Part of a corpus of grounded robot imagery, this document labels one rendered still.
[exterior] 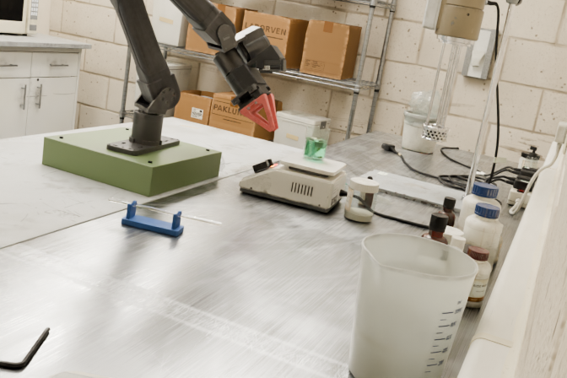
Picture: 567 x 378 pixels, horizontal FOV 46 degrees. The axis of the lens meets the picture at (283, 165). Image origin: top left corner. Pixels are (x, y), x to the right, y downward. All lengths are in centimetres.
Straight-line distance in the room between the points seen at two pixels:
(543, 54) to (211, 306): 299
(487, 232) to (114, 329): 67
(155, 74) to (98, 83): 336
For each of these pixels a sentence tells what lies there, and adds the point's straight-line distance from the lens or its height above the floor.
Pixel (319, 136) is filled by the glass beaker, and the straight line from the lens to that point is 140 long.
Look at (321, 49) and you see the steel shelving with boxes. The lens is 355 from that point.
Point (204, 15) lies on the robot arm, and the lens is 143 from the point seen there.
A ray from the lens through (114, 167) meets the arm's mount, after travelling 134.
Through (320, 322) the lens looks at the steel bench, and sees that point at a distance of 90.
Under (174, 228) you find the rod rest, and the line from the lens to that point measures 111.
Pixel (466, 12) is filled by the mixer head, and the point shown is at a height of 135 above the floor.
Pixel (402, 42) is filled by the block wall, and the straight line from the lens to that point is 379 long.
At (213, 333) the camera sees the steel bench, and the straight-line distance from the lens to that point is 82.
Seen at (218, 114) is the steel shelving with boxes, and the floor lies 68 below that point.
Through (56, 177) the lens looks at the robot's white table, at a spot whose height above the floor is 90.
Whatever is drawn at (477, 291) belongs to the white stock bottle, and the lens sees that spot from 105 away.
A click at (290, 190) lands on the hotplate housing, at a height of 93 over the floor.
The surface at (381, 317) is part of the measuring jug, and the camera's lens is 73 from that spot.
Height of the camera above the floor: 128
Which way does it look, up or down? 13 degrees down
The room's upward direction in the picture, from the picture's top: 10 degrees clockwise
